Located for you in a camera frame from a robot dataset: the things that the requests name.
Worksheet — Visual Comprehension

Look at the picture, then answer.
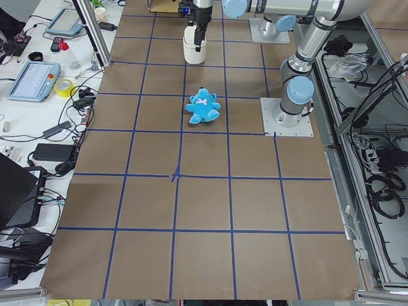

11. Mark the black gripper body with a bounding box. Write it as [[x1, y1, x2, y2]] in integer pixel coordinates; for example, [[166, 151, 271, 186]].
[[178, 0, 213, 26]]

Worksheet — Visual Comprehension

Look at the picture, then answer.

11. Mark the white trash can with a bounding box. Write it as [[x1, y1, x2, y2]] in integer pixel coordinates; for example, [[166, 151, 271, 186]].
[[183, 25, 207, 64]]

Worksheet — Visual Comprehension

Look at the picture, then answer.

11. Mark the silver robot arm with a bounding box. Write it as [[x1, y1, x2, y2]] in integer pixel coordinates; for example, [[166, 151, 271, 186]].
[[246, 0, 372, 79], [178, 1, 319, 53]]

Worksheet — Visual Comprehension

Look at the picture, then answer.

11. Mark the blue teddy bear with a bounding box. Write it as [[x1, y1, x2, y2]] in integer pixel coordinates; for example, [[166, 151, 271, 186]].
[[186, 87, 221, 124]]

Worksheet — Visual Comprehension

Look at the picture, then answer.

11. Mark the black power adapter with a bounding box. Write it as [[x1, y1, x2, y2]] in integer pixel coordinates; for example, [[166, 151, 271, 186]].
[[98, 22, 117, 31]]

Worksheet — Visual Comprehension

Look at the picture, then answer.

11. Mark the teach pendant far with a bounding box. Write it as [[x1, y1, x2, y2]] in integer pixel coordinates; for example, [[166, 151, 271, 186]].
[[45, 8, 83, 37]]

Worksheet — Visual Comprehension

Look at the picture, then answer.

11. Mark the teach pendant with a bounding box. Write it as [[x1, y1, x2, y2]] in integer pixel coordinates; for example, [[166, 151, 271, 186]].
[[6, 61, 61, 103], [45, 8, 83, 37]]

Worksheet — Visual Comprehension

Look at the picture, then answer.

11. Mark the black remote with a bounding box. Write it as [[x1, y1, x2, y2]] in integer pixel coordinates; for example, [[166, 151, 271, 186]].
[[50, 36, 64, 53]]

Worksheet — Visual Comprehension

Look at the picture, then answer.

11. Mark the yellow tape roll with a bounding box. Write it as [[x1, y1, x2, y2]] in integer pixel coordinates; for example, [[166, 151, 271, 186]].
[[53, 78, 74, 98]]

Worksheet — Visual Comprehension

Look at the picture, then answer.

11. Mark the teach pendant near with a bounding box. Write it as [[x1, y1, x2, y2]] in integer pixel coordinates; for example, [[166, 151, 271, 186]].
[[6, 61, 61, 103]]

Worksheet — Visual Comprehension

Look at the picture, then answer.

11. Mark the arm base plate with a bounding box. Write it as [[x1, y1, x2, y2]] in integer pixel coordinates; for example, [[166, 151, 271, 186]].
[[249, 18, 290, 44], [260, 98, 314, 137]]

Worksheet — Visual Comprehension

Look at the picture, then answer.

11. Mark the aluminium frame post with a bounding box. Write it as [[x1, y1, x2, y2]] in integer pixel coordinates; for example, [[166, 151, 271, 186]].
[[72, 0, 112, 68]]

